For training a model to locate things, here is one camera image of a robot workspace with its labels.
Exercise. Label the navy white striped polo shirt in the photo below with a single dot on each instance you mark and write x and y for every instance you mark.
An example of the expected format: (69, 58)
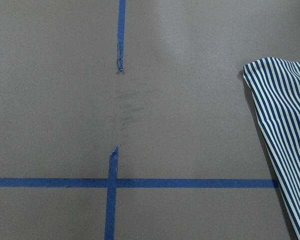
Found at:
(275, 88)

